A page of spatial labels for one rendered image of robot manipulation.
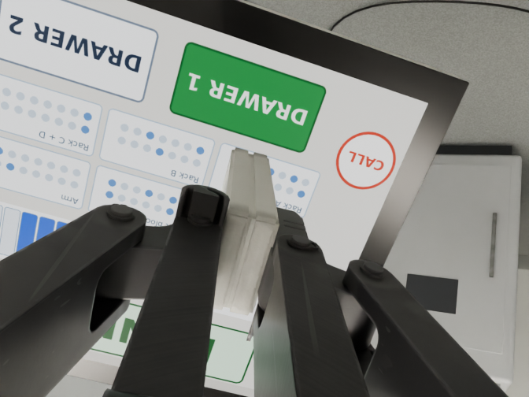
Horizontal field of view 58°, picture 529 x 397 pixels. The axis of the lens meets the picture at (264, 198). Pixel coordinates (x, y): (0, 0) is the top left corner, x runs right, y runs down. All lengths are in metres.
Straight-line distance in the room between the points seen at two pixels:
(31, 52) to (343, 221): 0.23
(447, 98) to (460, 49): 1.49
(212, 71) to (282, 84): 0.04
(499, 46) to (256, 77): 1.56
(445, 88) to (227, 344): 0.25
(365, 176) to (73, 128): 0.20
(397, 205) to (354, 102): 0.08
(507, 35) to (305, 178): 1.50
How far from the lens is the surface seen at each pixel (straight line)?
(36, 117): 0.34
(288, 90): 0.31
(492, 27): 1.76
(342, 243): 0.35
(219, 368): 0.41
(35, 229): 0.37
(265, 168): 0.17
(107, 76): 0.32
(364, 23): 1.75
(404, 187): 0.35
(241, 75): 0.31
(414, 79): 0.33
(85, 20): 0.32
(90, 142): 0.34
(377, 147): 0.33
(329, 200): 0.34
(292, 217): 0.15
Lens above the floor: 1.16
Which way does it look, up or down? 20 degrees down
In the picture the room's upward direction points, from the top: 167 degrees counter-clockwise
